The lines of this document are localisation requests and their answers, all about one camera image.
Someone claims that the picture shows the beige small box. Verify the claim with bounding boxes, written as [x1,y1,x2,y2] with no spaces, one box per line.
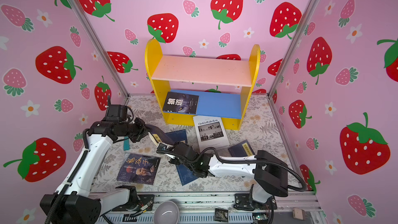
[292,208,306,220]

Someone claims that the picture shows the dark blue thick book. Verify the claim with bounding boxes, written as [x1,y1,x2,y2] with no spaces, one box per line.
[145,124,175,146]

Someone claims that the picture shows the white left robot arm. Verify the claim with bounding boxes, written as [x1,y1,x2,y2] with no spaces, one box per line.
[40,117,147,224]

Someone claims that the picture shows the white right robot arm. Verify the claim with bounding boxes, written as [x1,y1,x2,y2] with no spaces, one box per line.
[157,142,289,204]

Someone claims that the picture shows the white photo cover book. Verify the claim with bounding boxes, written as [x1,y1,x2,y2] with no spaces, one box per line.
[193,116,230,152]

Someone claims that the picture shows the blue book yellow label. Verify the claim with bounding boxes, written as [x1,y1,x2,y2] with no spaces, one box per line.
[176,164,198,186]

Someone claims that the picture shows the yellow wooden bookshelf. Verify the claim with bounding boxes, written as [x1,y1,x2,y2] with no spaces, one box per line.
[145,39,260,131]

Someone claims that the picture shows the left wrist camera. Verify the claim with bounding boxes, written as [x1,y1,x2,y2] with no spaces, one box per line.
[103,96,134,123]

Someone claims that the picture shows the navy book right side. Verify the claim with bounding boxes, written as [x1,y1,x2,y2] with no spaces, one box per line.
[228,140,256,157]

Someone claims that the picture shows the small black circuit board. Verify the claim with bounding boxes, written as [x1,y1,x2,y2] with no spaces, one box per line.
[214,208,229,223]

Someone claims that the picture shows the black wolf cover book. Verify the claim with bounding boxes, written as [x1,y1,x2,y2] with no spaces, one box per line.
[162,92,199,115]

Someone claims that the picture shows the blue book under stack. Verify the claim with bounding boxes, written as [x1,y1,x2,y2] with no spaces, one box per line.
[166,130,188,145]

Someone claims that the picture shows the dark portrait cover book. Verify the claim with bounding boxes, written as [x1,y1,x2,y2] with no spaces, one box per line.
[117,153,161,185]

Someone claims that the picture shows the grey bowl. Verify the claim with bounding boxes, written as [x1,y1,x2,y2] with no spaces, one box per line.
[153,201,180,224]

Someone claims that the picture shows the teal plastic bar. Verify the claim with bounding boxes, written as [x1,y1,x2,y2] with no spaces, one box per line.
[123,138,130,151]

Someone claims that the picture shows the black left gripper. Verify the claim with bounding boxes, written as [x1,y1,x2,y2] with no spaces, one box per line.
[121,118,154,143]

